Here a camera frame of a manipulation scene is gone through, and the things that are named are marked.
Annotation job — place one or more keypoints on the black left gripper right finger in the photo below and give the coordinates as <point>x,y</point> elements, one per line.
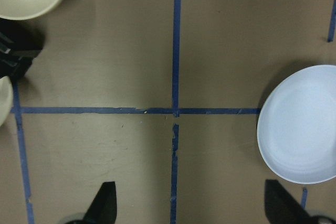
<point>281,207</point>

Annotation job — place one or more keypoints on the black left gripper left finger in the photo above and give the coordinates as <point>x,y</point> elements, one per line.
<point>103,208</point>

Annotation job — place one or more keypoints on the light blue plate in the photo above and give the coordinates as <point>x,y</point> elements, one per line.
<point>296,126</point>

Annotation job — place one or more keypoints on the cream plate in rack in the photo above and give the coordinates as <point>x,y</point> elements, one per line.
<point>6,99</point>

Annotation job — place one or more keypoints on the black dish rack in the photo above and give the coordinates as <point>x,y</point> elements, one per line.
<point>20,45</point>

